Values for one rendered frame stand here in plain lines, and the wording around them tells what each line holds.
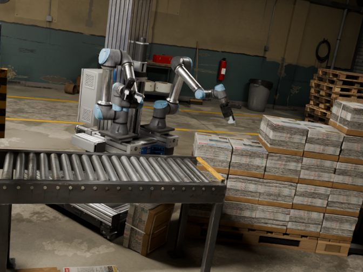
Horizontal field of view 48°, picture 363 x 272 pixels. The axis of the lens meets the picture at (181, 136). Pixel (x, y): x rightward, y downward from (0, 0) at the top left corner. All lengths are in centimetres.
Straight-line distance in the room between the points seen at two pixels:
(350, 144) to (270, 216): 88
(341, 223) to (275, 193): 65
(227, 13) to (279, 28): 152
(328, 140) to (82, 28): 699
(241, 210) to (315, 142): 83
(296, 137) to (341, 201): 69
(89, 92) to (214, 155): 119
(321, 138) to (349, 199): 59
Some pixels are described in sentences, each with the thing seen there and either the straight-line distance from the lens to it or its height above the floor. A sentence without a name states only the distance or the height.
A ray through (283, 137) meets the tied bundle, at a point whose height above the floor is 97.
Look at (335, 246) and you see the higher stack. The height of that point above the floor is 8.
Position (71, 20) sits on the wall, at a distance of 949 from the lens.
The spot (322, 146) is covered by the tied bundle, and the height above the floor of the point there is 94.
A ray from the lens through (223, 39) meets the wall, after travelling 1043.
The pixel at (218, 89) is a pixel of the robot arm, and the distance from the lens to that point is 336.
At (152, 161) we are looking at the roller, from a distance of 280.
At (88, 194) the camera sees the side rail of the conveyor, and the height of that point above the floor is 74.
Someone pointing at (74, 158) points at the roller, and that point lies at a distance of 269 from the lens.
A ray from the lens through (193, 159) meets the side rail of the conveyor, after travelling 298.
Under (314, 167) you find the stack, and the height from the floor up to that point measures 76.
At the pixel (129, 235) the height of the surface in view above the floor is 11.
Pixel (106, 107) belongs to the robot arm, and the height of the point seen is 104.
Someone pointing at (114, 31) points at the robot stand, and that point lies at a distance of 347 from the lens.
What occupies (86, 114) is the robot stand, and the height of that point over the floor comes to 85.
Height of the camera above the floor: 167
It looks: 14 degrees down
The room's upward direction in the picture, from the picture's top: 9 degrees clockwise
